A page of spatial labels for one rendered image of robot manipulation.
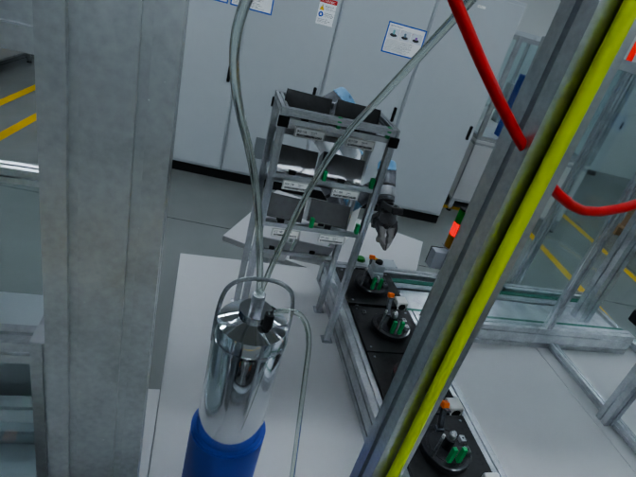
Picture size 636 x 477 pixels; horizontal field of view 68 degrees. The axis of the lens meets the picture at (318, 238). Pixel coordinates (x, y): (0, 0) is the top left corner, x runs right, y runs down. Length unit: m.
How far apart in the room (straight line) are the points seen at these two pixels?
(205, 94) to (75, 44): 4.34
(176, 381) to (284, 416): 0.33
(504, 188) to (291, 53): 4.17
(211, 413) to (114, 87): 0.71
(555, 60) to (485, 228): 0.16
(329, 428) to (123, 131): 1.23
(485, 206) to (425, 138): 4.44
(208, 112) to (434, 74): 2.16
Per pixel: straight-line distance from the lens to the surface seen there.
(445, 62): 4.79
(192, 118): 4.78
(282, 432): 1.43
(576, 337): 2.35
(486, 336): 2.08
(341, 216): 1.52
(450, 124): 4.95
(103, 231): 0.41
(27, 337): 0.62
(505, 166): 0.48
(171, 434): 1.39
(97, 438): 0.59
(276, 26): 4.54
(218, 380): 0.90
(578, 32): 0.45
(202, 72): 4.67
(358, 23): 4.58
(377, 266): 1.83
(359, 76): 4.64
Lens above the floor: 1.96
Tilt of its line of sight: 28 degrees down
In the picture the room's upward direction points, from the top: 16 degrees clockwise
